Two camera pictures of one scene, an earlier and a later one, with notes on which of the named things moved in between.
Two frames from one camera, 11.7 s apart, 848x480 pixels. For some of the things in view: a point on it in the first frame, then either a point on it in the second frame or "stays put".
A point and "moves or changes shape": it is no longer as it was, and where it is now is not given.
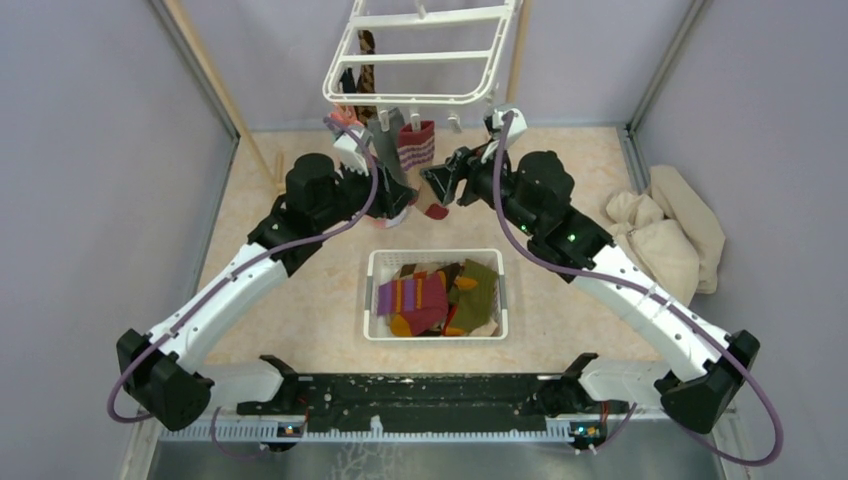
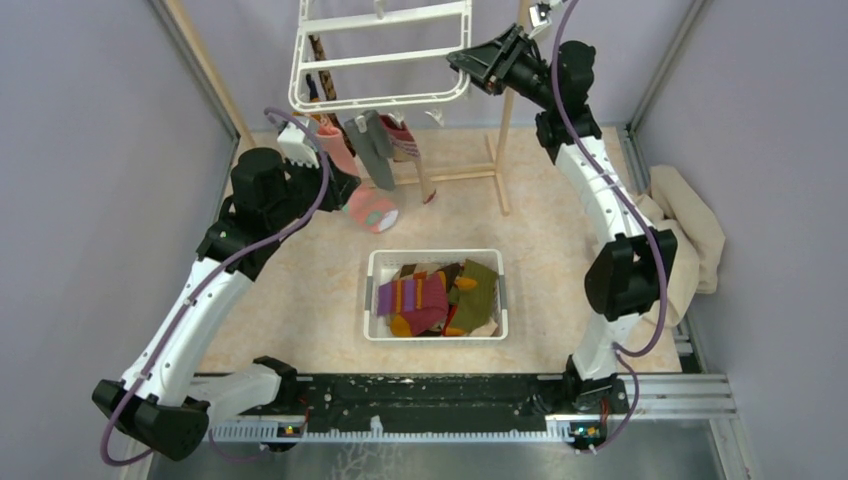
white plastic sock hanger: (509, 12) moves or changes shape
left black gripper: (365, 180) to (339, 188)
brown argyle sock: (366, 81) to (325, 76)
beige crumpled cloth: (671, 234) stays put
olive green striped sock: (473, 294) stays put
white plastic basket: (382, 263) stays put
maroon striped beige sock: (416, 149) moves or changes shape
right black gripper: (445, 179) to (480, 63)
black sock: (348, 82) to (314, 95)
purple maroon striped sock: (416, 305) stays put
